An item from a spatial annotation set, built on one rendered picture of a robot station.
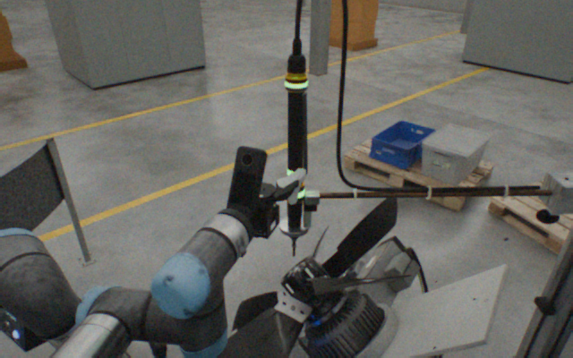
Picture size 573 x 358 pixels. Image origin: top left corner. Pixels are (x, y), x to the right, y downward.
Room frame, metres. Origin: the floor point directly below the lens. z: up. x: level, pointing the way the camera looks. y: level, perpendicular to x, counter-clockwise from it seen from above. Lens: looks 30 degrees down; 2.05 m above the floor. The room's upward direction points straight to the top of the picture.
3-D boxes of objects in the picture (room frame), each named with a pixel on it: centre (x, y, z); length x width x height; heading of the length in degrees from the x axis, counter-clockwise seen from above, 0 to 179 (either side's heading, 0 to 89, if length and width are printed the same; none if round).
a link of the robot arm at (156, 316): (0.43, 0.14, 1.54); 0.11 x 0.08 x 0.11; 83
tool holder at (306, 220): (0.78, -0.03, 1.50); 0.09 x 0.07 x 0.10; 91
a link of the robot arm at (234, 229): (0.50, 0.09, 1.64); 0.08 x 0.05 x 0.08; 66
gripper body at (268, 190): (0.58, 0.06, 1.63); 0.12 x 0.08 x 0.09; 156
